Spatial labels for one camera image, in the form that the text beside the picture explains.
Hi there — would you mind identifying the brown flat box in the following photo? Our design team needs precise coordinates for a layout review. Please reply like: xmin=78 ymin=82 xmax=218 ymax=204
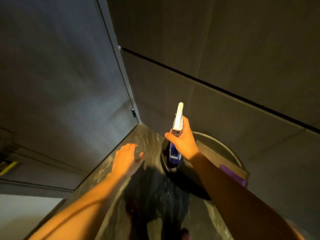
xmin=196 ymin=140 xmax=251 ymax=181

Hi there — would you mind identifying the person's left forearm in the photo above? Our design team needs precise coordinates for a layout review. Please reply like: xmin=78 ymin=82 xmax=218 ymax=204
xmin=28 ymin=172 xmax=131 ymax=240

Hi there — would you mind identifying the person's right forearm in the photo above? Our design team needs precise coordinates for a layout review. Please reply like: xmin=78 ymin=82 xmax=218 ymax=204
xmin=188 ymin=152 xmax=307 ymax=240

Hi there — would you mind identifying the person's left hand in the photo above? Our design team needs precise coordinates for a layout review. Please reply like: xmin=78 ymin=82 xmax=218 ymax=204
xmin=111 ymin=143 xmax=145 ymax=178

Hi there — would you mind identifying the purple cloth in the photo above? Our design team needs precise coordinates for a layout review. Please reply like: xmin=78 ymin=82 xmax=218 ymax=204
xmin=218 ymin=164 xmax=248 ymax=188

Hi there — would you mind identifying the dark round basin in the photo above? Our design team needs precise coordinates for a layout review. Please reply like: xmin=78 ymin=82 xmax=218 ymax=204
xmin=160 ymin=131 xmax=244 ymax=201

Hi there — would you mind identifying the person's right hand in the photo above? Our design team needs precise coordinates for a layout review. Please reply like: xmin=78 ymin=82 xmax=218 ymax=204
xmin=164 ymin=116 xmax=200 ymax=162

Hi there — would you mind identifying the yellow object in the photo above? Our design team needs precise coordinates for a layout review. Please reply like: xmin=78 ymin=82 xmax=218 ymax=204
xmin=0 ymin=161 xmax=19 ymax=177

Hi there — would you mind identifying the white and blue spray bottle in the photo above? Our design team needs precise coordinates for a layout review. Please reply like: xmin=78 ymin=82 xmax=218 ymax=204
xmin=169 ymin=102 xmax=184 ymax=165

